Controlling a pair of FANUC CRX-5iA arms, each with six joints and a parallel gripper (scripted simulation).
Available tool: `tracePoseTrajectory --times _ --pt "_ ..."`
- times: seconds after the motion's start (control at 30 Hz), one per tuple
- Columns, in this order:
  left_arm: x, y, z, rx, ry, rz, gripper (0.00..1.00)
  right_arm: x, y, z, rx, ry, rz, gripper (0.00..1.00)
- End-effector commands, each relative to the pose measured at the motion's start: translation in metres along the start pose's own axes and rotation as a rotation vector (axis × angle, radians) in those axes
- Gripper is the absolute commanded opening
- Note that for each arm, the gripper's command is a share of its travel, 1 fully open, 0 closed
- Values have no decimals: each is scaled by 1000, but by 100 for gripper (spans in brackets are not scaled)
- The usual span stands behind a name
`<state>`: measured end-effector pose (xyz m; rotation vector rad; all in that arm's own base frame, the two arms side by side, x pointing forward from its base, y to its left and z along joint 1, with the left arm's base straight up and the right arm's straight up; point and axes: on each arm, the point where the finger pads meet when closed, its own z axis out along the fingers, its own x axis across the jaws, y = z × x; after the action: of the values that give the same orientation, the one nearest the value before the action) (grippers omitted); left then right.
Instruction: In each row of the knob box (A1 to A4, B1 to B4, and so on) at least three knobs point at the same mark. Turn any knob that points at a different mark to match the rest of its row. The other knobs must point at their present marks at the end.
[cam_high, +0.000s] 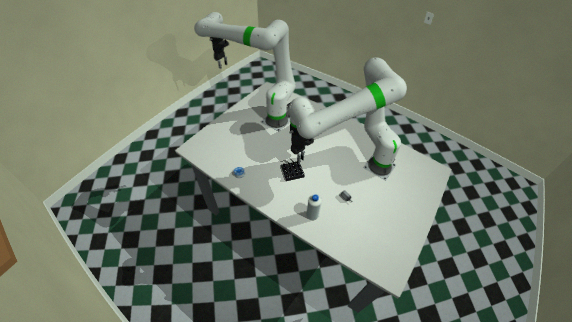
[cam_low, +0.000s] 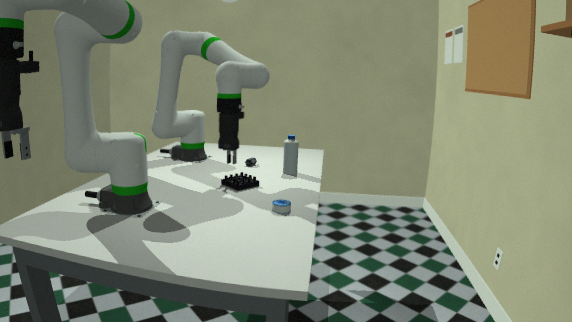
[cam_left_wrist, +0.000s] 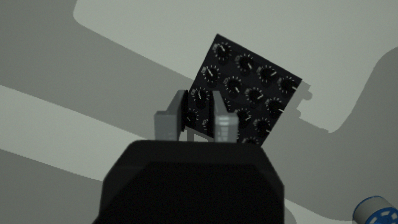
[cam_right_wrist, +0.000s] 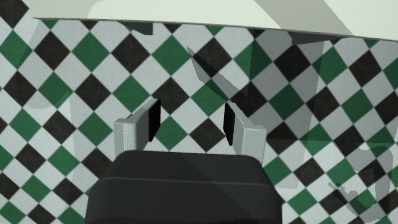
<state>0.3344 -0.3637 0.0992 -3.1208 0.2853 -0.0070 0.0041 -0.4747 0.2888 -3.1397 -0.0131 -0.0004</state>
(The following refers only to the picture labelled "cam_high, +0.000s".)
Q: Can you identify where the grey bottle with blue cap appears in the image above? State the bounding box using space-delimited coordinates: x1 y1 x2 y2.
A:
306 194 322 220

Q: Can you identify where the black knob panel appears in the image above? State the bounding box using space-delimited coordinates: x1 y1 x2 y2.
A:
281 161 305 181

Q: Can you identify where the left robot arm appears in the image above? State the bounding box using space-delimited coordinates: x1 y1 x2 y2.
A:
289 57 407 176

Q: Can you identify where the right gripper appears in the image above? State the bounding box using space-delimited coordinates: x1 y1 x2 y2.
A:
209 37 229 69

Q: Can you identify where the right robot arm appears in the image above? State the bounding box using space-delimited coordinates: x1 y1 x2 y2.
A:
194 12 295 128

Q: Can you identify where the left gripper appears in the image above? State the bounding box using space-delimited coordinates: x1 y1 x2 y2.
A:
289 124 314 163

